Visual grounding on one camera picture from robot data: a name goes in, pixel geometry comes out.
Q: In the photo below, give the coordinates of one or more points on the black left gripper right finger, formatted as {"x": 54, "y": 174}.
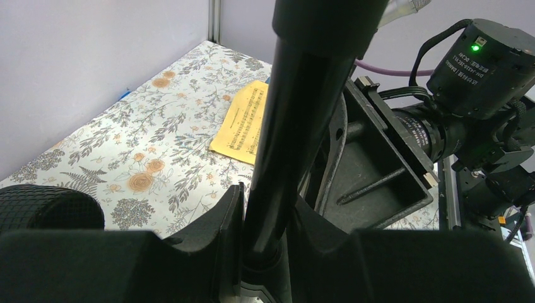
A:
{"x": 330, "y": 265}

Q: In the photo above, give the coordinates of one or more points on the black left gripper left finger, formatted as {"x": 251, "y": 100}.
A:
{"x": 199, "y": 263}

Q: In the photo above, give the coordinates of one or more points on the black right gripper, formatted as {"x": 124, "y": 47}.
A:
{"x": 375, "y": 163}

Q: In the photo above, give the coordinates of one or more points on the yellow sheet music page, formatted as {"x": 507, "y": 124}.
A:
{"x": 238, "y": 136}

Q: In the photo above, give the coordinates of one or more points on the black tripod music stand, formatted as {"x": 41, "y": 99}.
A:
{"x": 317, "y": 44}

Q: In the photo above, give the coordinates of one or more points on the black left microphone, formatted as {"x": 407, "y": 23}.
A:
{"x": 29, "y": 206}

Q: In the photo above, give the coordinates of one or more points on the floral patterned table cloth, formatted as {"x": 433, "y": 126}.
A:
{"x": 146, "y": 159}

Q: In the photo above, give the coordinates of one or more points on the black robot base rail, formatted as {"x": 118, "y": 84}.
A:
{"x": 496, "y": 203}

